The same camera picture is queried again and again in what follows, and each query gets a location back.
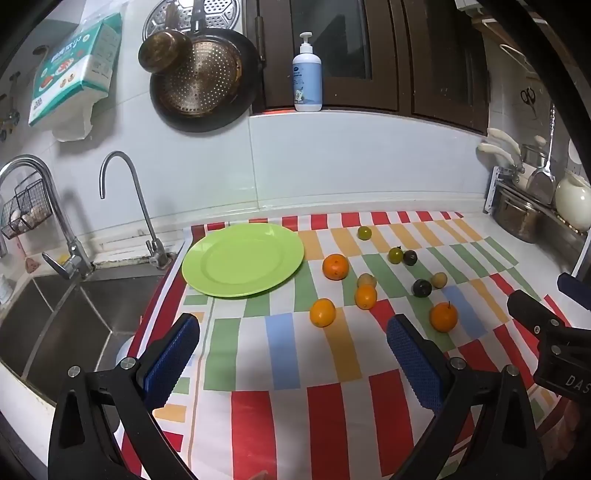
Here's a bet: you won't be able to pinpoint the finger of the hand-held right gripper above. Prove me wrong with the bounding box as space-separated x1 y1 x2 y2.
557 272 591 304
507 290 572 336

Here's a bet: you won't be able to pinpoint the steel sink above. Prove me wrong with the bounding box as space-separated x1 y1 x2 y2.
0 265 172 386

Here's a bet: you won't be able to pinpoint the teal paper towel pack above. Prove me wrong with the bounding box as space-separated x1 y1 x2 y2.
28 12 123 141

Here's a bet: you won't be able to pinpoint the white ceramic jug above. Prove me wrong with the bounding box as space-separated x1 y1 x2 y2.
554 172 591 233

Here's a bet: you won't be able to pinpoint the black scissors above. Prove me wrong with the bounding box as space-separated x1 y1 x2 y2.
520 88 539 119

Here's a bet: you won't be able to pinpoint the steel pot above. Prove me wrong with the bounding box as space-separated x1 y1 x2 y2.
491 185 544 244

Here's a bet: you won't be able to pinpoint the large chrome faucet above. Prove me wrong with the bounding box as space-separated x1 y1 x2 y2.
0 155 96 280

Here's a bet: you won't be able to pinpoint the copper perforated strainer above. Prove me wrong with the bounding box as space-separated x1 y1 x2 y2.
159 39 244 114

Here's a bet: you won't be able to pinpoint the steel spatula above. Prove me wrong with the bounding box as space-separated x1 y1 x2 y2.
526 104 557 206

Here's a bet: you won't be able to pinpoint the black wire basket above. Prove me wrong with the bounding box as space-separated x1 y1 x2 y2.
0 178 54 239

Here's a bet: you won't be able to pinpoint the black frying pan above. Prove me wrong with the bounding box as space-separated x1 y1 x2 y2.
149 0 262 134

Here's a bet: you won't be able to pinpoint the steel steamer plate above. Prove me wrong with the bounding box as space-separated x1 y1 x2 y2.
142 0 241 43

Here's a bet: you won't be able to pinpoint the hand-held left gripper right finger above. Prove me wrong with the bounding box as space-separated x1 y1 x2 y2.
387 314 548 480

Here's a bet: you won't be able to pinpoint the cream-handled knife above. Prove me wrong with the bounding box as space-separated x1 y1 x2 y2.
486 127 522 161
477 142 522 171

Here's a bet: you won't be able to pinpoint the dark wooden window frame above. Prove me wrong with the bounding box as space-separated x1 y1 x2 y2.
245 0 491 136

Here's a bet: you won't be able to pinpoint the white pump soap bottle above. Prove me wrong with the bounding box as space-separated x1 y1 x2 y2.
292 32 323 112

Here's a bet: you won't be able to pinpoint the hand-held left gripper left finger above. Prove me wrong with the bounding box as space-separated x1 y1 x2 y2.
48 313 201 480

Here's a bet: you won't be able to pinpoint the slim gooseneck faucet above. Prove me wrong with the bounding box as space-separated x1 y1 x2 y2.
99 151 171 270

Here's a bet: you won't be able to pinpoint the orange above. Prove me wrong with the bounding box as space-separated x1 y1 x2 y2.
355 284 378 310
322 253 350 281
429 301 459 333
309 298 336 328

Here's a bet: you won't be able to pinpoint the green plate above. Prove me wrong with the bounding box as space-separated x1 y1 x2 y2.
181 223 305 298

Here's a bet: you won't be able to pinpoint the striped colourful tablecloth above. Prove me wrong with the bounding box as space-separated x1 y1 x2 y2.
113 211 591 480

